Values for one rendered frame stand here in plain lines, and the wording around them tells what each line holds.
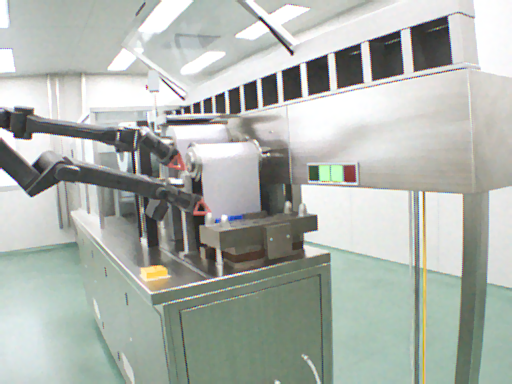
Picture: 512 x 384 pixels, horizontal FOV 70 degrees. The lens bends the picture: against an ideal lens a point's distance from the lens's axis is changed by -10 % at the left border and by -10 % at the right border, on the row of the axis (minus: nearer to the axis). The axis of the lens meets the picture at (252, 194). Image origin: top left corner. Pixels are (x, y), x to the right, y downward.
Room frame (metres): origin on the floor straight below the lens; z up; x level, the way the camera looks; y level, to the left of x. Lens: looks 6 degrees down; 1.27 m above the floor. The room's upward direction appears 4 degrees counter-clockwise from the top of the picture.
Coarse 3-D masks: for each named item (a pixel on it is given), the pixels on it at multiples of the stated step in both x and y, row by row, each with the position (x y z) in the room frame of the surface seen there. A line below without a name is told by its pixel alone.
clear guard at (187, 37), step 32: (160, 0) 1.64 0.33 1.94; (192, 0) 1.54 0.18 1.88; (224, 0) 1.45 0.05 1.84; (160, 32) 1.90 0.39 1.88; (192, 32) 1.77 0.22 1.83; (224, 32) 1.65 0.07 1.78; (256, 32) 1.55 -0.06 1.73; (160, 64) 2.25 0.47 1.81; (192, 64) 2.07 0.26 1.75; (224, 64) 1.91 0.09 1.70
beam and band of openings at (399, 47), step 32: (416, 0) 0.99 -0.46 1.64; (448, 0) 0.90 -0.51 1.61; (352, 32) 1.20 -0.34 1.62; (384, 32) 1.09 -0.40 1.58; (416, 32) 1.03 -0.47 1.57; (448, 32) 0.99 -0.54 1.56; (256, 64) 1.69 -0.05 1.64; (288, 64) 1.50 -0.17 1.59; (320, 64) 1.45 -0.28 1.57; (352, 64) 1.31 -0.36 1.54; (384, 64) 1.18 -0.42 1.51; (416, 64) 1.03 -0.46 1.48; (448, 64) 1.00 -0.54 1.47; (192, 96) 2.32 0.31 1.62; (224, 96) 2.10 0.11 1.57; (256, 96) 1.84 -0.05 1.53; (288, 96) 1.56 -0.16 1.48; (320, 96) 1.35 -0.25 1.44
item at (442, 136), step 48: (336, 96) 1.28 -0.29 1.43; (384, 96) 1.10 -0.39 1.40; (432, 96) 0.96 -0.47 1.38; (480, 96) 0.90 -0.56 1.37; (288, 144) 1.52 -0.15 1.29; (336, 144) 1.29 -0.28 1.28; (384, 144) 1.11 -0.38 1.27; (432, 144) 0.97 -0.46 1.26; (480, 144) 0.89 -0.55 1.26; (480, 192) 0.89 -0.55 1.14
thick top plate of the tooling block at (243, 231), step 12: (276, 216) 1.47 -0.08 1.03; (288, 216) 1.45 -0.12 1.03; (300, 216) 1.43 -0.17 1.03; (312, 216) 1.43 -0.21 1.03; (204, 228) 1.34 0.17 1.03; (216, 228) 1.30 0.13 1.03; (240, 228) 1.28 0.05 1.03; (252, 228) 1.31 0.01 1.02; (300, 228) 1.40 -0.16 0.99; (312, 228) 1.43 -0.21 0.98; (204, 240) 1.35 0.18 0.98; (216, 240) 1.26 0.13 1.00; (228, 240) 1.26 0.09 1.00; (240, 240) 1.28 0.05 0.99; (252, 240) 1.30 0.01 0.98; (264, 240) 1.33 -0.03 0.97
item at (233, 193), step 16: (208, 176) 1.45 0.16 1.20; (224, 176) 1.48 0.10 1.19; (240, 176) 1.51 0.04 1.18; (256, 176) 1.55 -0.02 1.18; (208, 192) 1.45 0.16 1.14; (224, 192) 1.48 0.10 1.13; (240, 192) 1.51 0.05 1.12; (256, 192) 1.55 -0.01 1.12; (224, 208) 1.48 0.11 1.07; (240, 208) 1.51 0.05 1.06; (256, 208) 1.54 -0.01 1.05
